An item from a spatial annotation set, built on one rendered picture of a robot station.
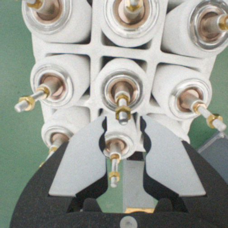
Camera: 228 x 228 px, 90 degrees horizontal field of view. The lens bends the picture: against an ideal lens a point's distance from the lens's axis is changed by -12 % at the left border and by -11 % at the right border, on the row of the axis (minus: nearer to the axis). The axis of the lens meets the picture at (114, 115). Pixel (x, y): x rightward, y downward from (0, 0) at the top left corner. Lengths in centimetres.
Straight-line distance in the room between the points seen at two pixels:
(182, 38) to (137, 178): 35
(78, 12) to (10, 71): 45
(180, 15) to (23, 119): 66
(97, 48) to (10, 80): 44
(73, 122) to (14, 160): 72
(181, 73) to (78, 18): 18
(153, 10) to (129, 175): 38
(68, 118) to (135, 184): 25
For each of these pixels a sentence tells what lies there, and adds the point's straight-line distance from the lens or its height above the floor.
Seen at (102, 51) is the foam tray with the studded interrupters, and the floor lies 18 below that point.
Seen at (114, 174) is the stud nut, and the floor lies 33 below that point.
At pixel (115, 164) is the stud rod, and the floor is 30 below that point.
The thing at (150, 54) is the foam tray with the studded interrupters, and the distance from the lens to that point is 28.
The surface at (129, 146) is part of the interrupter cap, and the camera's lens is 27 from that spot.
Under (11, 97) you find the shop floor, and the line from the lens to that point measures 67.
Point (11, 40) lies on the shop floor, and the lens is 60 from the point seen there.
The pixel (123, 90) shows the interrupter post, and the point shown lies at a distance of 19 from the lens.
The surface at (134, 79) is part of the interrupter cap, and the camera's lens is 21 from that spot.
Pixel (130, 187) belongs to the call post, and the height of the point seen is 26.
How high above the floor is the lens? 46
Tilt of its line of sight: 62 degrees down
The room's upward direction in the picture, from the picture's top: 176 degrees counter-clockwise
